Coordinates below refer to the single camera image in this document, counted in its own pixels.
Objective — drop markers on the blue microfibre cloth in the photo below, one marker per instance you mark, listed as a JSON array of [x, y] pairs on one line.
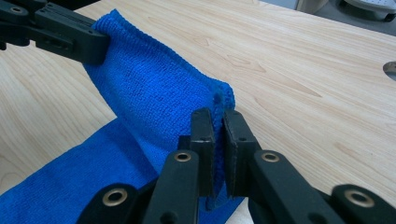
[[146, 102]]

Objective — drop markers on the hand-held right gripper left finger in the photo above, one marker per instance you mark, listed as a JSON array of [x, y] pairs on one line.
[[202, 155]]

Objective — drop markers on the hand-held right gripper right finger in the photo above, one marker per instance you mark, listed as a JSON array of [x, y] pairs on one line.
[[238, 161]]

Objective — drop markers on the grey round stand base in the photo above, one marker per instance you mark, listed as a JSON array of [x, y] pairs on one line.
[[367, 7]]

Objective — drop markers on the beige furniture leg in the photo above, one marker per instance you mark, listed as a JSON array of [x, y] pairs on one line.
[[311, 4]]

